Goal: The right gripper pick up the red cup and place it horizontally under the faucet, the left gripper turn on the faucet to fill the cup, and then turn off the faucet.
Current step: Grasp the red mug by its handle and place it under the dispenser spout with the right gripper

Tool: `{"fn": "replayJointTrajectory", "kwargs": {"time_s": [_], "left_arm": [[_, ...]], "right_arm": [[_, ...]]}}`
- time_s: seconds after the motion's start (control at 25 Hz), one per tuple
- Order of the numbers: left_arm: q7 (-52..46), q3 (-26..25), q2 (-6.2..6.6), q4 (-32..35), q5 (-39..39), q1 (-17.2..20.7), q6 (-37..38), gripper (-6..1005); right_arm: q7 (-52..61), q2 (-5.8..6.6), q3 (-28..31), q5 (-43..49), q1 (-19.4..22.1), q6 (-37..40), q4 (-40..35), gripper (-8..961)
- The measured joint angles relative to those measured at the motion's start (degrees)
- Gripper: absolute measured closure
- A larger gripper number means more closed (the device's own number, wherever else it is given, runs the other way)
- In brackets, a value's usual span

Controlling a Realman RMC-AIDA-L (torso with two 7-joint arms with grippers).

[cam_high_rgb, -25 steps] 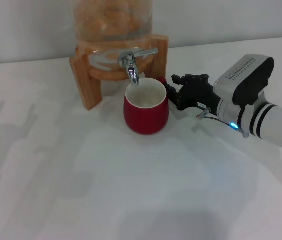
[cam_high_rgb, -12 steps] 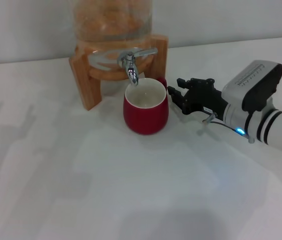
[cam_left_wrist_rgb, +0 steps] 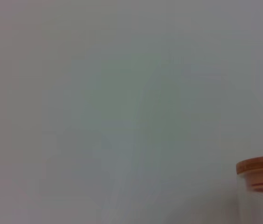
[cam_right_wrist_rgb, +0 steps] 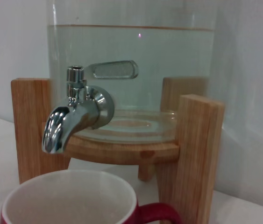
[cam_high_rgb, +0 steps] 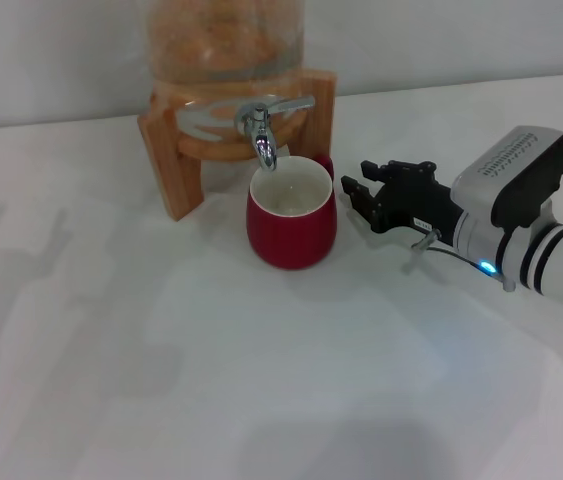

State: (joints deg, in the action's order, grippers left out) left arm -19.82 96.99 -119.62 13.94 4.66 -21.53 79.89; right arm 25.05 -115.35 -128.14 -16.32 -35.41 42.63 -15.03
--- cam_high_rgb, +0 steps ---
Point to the chrome faucet with lever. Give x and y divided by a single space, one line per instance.
263 145

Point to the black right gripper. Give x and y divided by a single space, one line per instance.
416 200

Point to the glass beverage dispenser jar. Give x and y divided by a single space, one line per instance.
221 40

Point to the red ceramic cup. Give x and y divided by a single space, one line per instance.
291 235

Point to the wooden dispenser stand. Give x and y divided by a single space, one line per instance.
173 165

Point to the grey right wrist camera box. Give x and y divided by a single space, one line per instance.
511 175

